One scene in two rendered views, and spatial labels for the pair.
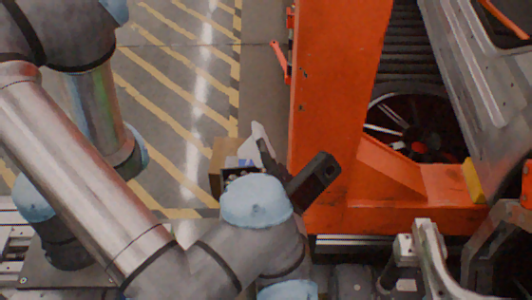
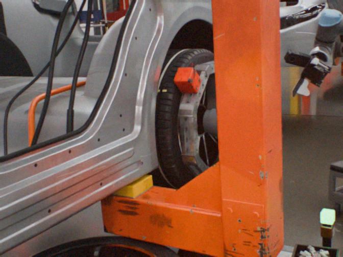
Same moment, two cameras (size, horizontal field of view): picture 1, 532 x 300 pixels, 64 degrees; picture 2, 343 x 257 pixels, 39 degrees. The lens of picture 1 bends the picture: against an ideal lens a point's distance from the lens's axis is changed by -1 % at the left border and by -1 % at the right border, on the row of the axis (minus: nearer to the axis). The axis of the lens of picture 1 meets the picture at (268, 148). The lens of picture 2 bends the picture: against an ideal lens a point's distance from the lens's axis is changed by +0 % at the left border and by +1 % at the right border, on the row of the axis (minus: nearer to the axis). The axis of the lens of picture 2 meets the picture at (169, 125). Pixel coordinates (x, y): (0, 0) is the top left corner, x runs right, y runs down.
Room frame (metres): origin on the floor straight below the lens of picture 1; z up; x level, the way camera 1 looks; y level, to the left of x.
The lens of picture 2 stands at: (2.19, 0.43, 1.35)
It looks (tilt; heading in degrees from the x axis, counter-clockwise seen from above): 13 degrees down; 211
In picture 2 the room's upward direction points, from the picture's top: 4 degrees counter-clockwise
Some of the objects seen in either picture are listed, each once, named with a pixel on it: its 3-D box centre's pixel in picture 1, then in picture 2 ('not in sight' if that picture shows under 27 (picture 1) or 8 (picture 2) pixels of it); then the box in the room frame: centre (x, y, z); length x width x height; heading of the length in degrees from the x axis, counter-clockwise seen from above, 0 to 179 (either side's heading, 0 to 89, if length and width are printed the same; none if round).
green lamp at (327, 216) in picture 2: not in sight; (327, 216); (0.62, 0.08, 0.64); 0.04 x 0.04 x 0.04; 89
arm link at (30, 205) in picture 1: (54, 196); not in sight; (0.48, 0.43, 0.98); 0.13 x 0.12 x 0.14; 137
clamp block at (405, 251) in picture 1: (419, 250); not in sight; (0.40, -0.30, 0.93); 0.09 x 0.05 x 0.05; 89
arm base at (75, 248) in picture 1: (71, 229); not in sight; (0.48, 0.43, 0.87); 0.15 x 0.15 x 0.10
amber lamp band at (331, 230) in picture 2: not in sight; (327, 230); (0.62, 0.08, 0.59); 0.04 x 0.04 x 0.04; 89
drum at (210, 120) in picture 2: not in sight; (229, 122); (0.22, -0.43, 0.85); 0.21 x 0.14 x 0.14; 89
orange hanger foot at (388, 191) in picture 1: (431, 181); (167, 193); (0.73, -0.47, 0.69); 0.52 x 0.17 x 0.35; 89
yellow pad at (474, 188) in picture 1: (492, 179); (129, 184); (0.73, -0.64, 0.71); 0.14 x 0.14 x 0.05; 89
